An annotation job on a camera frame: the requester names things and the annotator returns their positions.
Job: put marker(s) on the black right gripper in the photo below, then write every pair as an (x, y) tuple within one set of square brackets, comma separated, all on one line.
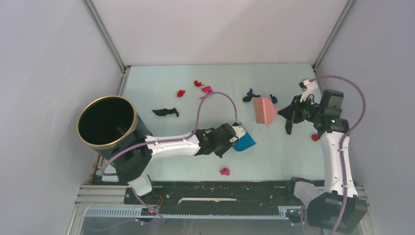
[(291, 112)]

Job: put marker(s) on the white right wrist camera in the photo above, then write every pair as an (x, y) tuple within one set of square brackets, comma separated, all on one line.
[(308, 88)]

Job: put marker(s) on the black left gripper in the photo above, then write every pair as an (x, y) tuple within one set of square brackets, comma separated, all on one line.
[(219, 152)]

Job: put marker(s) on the long black paper scrap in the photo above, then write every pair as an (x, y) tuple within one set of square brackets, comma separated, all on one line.
[(288, 127)]

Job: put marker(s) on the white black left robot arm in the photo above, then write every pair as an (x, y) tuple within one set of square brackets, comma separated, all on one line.
[(154, 148)]

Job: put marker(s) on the blue plastic dustpan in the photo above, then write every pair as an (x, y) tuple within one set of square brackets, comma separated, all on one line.
[(244, 143)]

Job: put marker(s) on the black paper strip left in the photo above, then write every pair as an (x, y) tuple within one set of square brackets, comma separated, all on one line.
[(163, 112)]

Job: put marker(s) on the magenta paper scrap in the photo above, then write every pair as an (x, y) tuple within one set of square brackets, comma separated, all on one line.
[(206, 90)]

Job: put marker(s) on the red paper scrap left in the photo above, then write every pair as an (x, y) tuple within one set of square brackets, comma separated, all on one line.
[(180, 93)]

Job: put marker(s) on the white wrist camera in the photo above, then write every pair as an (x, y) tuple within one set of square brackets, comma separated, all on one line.
[(308, 88), (239, 133)]

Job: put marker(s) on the dark navy paper scrap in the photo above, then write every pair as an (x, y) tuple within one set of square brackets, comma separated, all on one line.
[(250, 95)]

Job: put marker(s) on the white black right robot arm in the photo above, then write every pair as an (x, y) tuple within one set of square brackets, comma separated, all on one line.
[(337, 207)]

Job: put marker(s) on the red paper scrap right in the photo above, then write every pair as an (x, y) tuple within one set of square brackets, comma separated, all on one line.
[(315, 137)]

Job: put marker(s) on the pink hand brush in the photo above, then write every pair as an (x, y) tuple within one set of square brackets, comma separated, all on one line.
[(264, 110)]

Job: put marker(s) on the small blue paper scrap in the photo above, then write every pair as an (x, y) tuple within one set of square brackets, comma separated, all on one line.
[(273, 99)]

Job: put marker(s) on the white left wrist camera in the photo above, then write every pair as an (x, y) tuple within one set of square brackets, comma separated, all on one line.
[(239, 133)]

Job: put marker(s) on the small red paper scrap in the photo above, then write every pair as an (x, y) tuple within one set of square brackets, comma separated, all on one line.
[(198, 84)]

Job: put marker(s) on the pink paper scrap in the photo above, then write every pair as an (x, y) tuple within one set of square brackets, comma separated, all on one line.
[(225, 171)]

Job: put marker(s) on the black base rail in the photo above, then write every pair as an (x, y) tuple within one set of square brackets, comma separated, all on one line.
[(267, 199)]

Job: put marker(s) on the black gold-rimmed bin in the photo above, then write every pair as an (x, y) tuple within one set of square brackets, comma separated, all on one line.
[(111, 124)]

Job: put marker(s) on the aluminium frame rail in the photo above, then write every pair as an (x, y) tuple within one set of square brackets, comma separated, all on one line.
[(120, 201)]

